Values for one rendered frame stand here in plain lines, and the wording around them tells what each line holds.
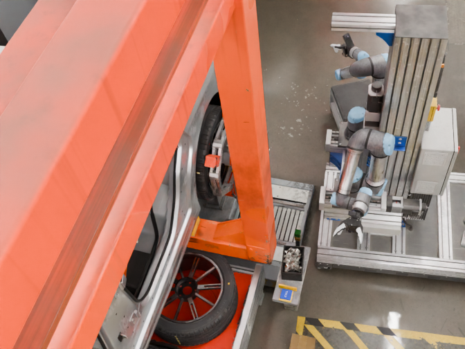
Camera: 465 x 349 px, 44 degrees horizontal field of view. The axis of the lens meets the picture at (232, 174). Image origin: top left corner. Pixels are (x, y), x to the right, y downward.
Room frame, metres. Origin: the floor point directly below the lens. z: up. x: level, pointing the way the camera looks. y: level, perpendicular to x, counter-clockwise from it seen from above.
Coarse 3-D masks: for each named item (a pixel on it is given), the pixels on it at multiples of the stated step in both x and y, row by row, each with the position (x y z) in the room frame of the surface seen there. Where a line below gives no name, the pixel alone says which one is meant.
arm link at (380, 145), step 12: (372, 132) 1.94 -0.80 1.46; (384, 132) 1.94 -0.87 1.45; (372, 144) 1.89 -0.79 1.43; (384, 144) 1.86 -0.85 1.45; (372, 156) 1.90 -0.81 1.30; (384, 156) 1.85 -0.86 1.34; (372, 168) 1.89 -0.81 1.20; (372, 180) 1.88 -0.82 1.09; (384, 180) 1.88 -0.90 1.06; (372, 192) 1.86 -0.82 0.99
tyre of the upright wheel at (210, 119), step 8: (208, 112) 2.58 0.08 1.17; (216, 112) 2.57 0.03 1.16; (208, 120) 2.50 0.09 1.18; (216, 120) 2.51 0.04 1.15; (208, 128) 2.43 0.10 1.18; (200, 136) 2.40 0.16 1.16; (208, 136) 2.38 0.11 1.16; (200, 144) 2.35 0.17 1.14; (208, 144) 2.35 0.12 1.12; (200, 152) 2.30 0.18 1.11; (208, 152) 2.32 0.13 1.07; (200, 160) 2.27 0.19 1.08; (200, 168) 2.23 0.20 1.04; (200, 176) 2.21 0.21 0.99; (224, 176) 2.48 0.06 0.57; (200, 184) 2.19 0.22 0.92; (208, 184) 2.23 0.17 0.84; (200, 192) 2.18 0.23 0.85; (208, 192) 2.21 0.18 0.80
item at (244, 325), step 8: (256, 264) 1.82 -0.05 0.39; (256, 272) 1.76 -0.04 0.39; (256, 280) 1.70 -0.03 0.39; (256, 288) 1.65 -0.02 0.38; (248, 296) 1.59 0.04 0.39; (256, 296) 1.62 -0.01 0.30; (248, 304) 1.54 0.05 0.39; (248, 312) 1.48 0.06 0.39; (240, 320) 1.44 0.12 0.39; (248, 320) 1.44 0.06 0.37; (240, 328) 1.39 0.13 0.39; (248, 328) 1.41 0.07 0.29; (240, 336) 1.34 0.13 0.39; (240, 344) 1.28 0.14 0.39
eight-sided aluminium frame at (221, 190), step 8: (216, 136) 2.40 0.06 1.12; (224, 136) 2.39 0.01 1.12; (216, 144) 2.34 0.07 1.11; (216, 152) 2.33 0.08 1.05; (216, 176) 2.20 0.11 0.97; (232, 176) 2.43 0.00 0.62; (216, 184) 2.24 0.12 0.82; (224, 184) 2.37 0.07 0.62; (232, 184) 2.38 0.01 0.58; (216, 192) 2.21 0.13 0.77; (224, 192) 2.24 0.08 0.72
